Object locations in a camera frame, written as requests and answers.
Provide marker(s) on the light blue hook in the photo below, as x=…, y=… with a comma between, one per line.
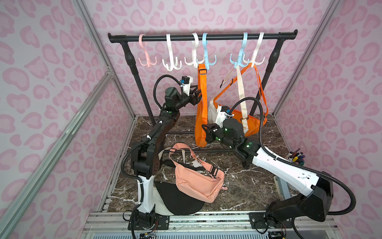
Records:
x=241, y=62
x=206, y=54

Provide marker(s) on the black clothes rack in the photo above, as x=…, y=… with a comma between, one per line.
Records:
x=124, y=40

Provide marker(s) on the white orange sling bag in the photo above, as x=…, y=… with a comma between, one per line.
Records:
x=213, y=111

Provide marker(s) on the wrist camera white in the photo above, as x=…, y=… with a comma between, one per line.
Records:
x=186, y=82
x=223, y=112

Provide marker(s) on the pink pen cup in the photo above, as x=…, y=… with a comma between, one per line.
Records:
x=297, y=157

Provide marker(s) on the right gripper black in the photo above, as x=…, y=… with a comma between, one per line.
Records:
x=209, y=131

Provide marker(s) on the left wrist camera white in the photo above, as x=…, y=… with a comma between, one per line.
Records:
x=186, y=82

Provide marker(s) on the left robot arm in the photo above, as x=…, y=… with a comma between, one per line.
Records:
x=145, y=159

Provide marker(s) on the cream white sling bag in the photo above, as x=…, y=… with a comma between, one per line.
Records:
x=167, y=198

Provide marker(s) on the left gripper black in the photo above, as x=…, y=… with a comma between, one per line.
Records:
x=194, y=97

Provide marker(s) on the pink multi-prong hook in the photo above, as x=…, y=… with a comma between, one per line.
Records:
x=142, y=44

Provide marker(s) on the light blue hook right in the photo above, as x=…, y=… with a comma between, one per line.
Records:
x=241, y=62

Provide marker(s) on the orange sling bag front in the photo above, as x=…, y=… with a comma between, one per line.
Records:
x=202, y=110

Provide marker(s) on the white hook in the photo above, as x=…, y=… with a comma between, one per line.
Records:
x=255, y=52
x=195, y=63
x=174, y=64

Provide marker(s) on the white hook rightmost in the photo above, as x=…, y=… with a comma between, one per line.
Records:
x=255, y=52

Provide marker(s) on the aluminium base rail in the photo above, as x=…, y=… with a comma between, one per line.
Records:
x=204, y=225

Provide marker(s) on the pink sling bag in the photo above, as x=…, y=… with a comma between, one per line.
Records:
x=199, y=186

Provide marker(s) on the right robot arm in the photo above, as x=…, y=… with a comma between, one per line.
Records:
x=315, y=192

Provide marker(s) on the black sling bag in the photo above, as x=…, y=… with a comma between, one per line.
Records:
x=190, y=205

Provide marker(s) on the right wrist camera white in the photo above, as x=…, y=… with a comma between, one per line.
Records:
x=223, y=112

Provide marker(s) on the light blue hook left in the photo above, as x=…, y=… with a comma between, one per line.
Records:
x=206, y=54

